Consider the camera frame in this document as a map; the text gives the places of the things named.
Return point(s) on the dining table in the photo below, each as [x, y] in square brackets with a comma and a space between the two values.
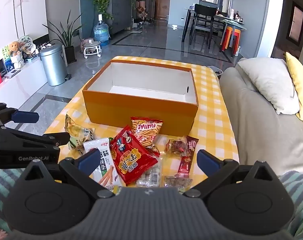
[234, 22]

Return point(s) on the white rolling stool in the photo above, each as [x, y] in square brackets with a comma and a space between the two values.
[91, 46]

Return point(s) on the brown chocolate bar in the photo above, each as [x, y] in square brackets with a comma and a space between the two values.
[185, 165]

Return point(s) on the silver trash can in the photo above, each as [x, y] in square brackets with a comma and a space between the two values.
[52, 65]

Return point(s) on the brown plush toy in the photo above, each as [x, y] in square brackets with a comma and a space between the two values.
[141, 11]

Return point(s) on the blue water jug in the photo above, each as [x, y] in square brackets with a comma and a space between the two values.
[101, 33]

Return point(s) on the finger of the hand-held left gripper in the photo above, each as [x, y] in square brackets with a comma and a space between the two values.
[26, 117]
[59, 137]

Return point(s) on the black dining chair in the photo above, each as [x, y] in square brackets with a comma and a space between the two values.
[205, 11]

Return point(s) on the white stick snack packet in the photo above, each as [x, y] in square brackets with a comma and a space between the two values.
[107, 166]

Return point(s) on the clear brown snack packet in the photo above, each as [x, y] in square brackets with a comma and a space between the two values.
[176, 181]

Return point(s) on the grey cabinet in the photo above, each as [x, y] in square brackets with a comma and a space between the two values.
[119, 12]

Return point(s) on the brown plush bear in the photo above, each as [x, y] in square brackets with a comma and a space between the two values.
[14, 47]

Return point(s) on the orange stacked stools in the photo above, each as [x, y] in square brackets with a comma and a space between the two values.
[227, 37]

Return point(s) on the long leaf potted plant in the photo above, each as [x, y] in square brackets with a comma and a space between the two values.
[71, 55]

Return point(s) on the clear brown pastry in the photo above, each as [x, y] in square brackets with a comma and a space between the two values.
[176, 146]

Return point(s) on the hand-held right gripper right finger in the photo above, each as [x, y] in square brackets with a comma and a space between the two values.
[207, 161]

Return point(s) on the white pillow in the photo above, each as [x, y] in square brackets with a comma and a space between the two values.
[269, 82]

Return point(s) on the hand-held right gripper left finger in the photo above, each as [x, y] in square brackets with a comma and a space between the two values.
[90, 158]

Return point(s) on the round hand fan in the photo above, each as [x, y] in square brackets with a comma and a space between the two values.
[25, 42]

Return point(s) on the grey sofa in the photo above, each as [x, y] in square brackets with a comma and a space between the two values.
[254, 135]

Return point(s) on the white console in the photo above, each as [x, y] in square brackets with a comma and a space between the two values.
[16, 85]

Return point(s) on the teal striped cloth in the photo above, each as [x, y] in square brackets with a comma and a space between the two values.
[296, 192]

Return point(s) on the red snack packet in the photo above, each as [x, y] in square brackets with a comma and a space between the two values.
[131, 160]

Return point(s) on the orange cardboard box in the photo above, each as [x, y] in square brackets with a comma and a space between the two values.
[141, 110]

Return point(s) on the clear packet of white candies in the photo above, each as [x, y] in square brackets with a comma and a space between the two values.
[151, 176]

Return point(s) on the orange stick snack packet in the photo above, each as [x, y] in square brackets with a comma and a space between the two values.
[146, 130]

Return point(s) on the yellow pillow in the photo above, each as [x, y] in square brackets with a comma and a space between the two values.
[300, 80]

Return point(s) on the dark framed window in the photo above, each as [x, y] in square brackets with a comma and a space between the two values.
[296, 22]

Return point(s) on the yellow checked tablecloth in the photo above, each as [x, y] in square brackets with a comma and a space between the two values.
[211, 120]

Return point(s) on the plastic bag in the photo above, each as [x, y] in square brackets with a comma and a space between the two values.
[215, 70]

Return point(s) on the yellow chips packet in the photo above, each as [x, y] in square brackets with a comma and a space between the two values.
[76, 130]

